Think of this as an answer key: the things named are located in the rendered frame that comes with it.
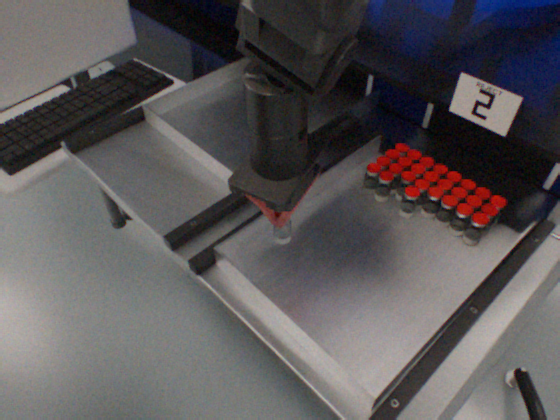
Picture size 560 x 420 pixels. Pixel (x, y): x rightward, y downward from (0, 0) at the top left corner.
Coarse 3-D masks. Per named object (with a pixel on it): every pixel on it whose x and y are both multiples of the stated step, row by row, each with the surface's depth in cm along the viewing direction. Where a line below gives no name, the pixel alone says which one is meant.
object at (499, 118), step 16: (464, 80) 62; (464, 96) 63; (480, 96) 62; (496, 96) 60; (512, 96) 58; (464, 112) 64; (480, 112) 63; (496, 112) 61; (512, 112) 59; (496, 128) 62
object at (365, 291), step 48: (336, 192) 70; (240, 240) 61; (336, 240) 64; (384, 240) 64; (432, 240) 64; (480, 240) 64; (288, 288) 58; (336, 288) 58; (384, 288) 58; (432, 288) 58; (480, 288) 58; (336, 336) 54; (384, 336) 54; (432, 336) 51; (384, 384) 47
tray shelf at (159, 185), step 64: (128, 128) 81; (384, 128) 81; (128, 192) 70; (192, 192) 70; (512, 192) 70; (192, 256) 62; (256, 320) 55; (512, 320) 56; (320, 384) 50; (448, 384) 50
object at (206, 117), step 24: (216, 72) 88; (240, 72) 93; (168, 96) 83; (192, 96) 87; (216, 96) 88; (240, 96) 88; (336, 96) 88; (360, 96) 88; (168, 120) 83; (192, 120) 83; (216, 120) 83; (240, 120) 83; (312, 120) 83; (336, 120) 79; (192, 144) 74; (216, 144) 78; (240, 144) 78; (216, 168) 72
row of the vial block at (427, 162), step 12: (396, 144) 71; (408, 156) 69; (420, 156) 69; (444, 168) 67; (456, 180) 65; (468, 180) 65; (468, 192) 64; (480, 192) 64; (492, 204) 62; (504, 204) 62
